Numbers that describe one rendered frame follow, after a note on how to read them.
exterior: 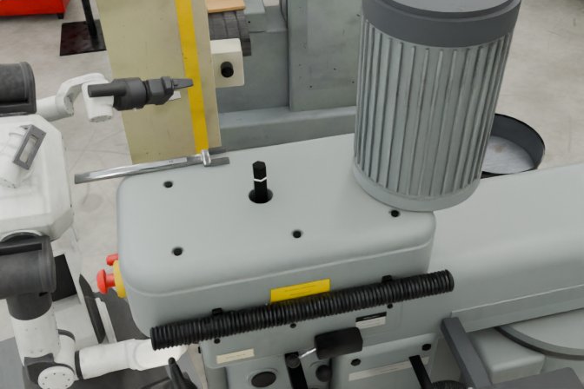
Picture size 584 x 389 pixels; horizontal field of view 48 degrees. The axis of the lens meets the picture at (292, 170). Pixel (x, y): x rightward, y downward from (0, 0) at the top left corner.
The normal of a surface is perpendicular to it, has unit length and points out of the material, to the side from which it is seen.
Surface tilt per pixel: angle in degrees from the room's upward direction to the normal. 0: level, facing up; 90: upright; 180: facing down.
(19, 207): 34
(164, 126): 90
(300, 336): 90
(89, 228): 0
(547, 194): 0
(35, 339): 84
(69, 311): 74
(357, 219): 0
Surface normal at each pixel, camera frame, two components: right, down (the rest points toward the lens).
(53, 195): 0.84, -0.30
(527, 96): -0.01, -0.76
